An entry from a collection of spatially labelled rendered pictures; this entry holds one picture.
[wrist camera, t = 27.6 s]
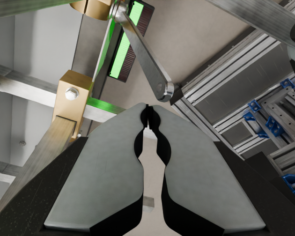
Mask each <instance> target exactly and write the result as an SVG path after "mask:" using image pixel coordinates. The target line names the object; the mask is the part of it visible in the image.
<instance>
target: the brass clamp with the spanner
mask: <svg viewBox="0 0 295 236"><path fill-rule="evenodd" d="M113 1H114V0H82V1H77V2H73V3H69V4H70V6H71V7H72V8H73V9H75V10H77V11H79V12H80V13H82V14H85V13H86V15H87V16H89V17H92V18H95V19H98V20H102V21H107V20H109V14H110V10H111V6H112V3H113Z"/></svg>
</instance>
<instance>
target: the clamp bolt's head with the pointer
mask: <svg viewBox="0 0 295 236"><path fill-rule="evenodd" d="M120 1H123V2H124V1H125V0H120ZM118 4H119V2H118V1H117V0H114V1H113V3H112V6H111V10H110V14H109V19H114V17H115V13H116V10H117V7H118ZM128 10H129V7H127V10H126V13H128Z"/></svg>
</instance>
